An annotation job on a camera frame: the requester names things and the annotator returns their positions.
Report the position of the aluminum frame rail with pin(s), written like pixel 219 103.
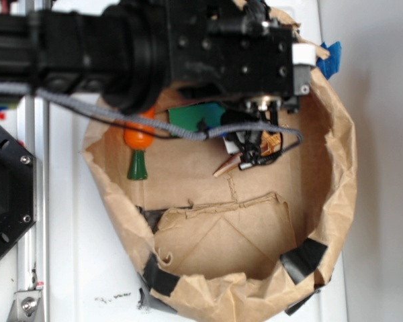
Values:
pixel 32 259

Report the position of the black tape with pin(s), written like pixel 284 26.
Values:
pixel 303 260
pixel 158 279

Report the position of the orange plastic carrot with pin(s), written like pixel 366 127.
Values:
pixel 138 137

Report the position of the green rectangular block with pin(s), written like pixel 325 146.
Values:
pixel 198 117

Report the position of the black tape bottom right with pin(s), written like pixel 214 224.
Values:
pixel 303 260

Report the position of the black tape bottom left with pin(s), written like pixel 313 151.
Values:
pixel 158 279

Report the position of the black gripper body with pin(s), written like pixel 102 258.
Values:
pixel 220 52

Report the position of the brown paper bag tray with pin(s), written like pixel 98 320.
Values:
pixel 223 236

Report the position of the metal corner bracket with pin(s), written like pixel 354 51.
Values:
pixel 27 306

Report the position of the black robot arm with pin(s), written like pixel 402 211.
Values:
pixel 122 54

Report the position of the brown spiral seashell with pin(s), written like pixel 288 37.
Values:
pixel 231 164

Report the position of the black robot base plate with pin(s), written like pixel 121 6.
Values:
pixel 17 178

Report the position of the blue tape right piece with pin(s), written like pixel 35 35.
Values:
pixel 331 65

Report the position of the white padded gripper finger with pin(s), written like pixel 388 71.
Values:
pixel 303 58

